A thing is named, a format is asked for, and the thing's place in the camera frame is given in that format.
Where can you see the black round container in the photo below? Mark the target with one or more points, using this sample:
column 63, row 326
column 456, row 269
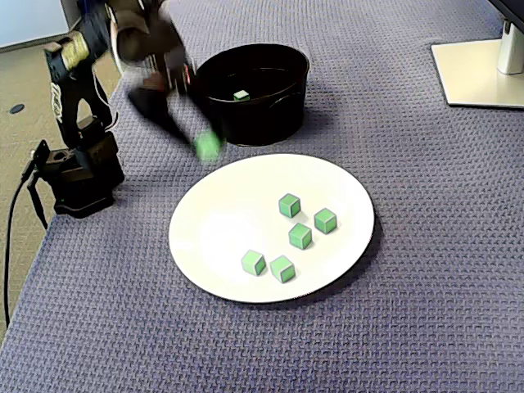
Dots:
column 262, row 127

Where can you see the white round plate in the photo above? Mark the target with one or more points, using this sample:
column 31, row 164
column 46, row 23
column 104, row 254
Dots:
column 213, row 221

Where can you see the black monitor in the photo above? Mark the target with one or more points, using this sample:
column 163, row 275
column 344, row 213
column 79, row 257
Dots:
column 516, row 6

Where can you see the blue woven table mat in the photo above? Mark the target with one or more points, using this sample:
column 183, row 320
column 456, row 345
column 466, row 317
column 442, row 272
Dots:
column 368, row 348

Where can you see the green cube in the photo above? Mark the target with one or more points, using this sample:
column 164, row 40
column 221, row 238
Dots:
column 208, row 146
column 241, row 96
column 300, row 236
column 253, row 262
column 290, row 204
column 326, row 220
column 282, row 268

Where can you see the silver monitor stand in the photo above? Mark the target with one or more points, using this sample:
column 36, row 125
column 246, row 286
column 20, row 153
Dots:
column 471, row 73

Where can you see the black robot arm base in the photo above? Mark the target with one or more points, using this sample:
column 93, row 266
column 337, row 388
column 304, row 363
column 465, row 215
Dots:
column 78, row 196

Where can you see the blue bin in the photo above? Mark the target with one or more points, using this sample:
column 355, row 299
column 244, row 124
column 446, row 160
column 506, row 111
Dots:
column 84, row 6

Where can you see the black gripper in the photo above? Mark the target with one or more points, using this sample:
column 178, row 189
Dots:
column 160, row 107

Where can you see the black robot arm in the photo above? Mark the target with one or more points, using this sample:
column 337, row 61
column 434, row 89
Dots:
column 61, row 102

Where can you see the black floor outlet cover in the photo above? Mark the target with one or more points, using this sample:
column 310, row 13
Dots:
column 17, row 109

